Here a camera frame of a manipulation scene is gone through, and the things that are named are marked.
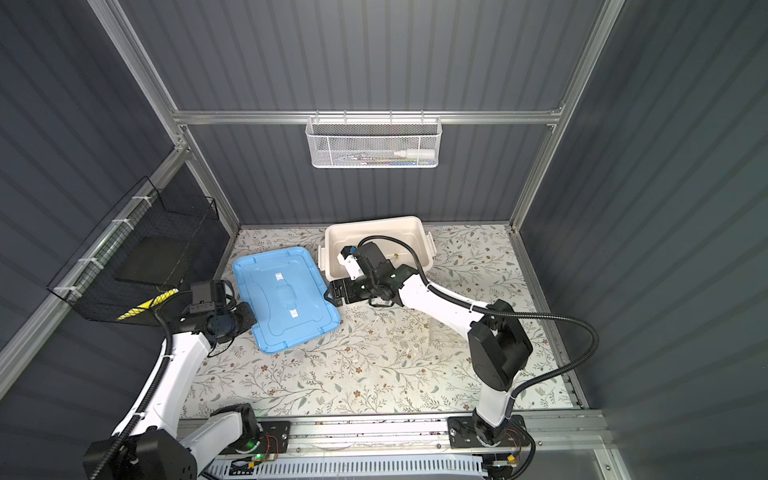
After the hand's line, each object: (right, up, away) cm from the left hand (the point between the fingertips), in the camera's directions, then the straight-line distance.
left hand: (247, 318), depth 82 cm
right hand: (+25, +6, 0) cm, 26 cm away
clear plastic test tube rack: (+56, -7, +9) cm, 57 cm away
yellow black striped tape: (-15, +7, -14) cm, 22 cm away
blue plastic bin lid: (+8, +5, +9) cm, 13 cm away
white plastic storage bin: (+24, +24, +18) cm, 39 cm away
